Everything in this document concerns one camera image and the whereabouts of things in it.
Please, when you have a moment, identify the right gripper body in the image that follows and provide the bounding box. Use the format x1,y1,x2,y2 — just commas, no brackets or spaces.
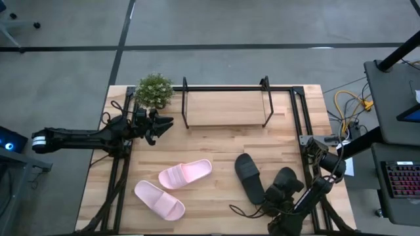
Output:
264,188,296,218

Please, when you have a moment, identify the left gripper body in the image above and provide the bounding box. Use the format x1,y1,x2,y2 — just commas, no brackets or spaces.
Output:
131,107,159,139

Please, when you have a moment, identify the black rubber slide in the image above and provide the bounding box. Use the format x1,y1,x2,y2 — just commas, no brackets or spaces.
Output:
234,153,266,206
274,167,305,195

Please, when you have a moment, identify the pink rubber slide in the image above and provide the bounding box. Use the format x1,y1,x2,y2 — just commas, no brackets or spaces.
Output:
133,180,186,222
157,158,213,191

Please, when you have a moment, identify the small green potted plant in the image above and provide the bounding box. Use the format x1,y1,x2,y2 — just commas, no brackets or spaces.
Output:
134,72,175,111

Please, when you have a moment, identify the white paper sheet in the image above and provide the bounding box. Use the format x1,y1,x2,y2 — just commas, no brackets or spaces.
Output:
343,157,356,178

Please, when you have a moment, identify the black slanted beam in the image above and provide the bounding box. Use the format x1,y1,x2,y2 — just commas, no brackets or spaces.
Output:
337,126,384,162

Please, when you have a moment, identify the black power adapter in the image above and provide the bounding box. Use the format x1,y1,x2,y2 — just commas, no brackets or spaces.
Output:
346,120,362,141

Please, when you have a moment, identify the grey keyboard desk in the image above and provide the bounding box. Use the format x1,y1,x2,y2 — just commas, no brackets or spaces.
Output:
370,142,420,227

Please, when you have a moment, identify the dark grey side cart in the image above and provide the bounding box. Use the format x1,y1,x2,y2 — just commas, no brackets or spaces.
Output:
0,147,53,236

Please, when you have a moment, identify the backlit black keyboard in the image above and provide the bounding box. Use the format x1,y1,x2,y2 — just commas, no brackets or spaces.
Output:
380,160,420,199

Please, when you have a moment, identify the black computer with blue light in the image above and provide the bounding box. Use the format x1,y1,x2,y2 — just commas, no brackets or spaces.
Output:
0,126,29,154

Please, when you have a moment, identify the large grey desk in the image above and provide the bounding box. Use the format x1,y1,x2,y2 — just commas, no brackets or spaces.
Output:
363,59,420,147

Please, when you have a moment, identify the tablet with blue screen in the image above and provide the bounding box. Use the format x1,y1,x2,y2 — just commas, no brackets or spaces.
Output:
396,104,420,124

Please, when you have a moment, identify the grey office chair base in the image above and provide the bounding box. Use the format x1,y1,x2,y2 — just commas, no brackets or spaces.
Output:
0,0,42,53

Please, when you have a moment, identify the black slanted pole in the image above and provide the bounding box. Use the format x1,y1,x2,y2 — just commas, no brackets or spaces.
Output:
376,29,420,72

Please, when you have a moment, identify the wooden shelf with black frame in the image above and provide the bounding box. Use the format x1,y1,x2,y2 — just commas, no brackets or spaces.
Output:
181,75,275,130

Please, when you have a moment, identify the black aluminium rig frame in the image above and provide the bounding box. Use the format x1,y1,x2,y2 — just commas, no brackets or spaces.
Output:
73,85,358,236

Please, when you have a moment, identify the yellow cable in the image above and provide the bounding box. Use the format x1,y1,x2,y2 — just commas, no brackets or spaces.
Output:
333,90,375,135

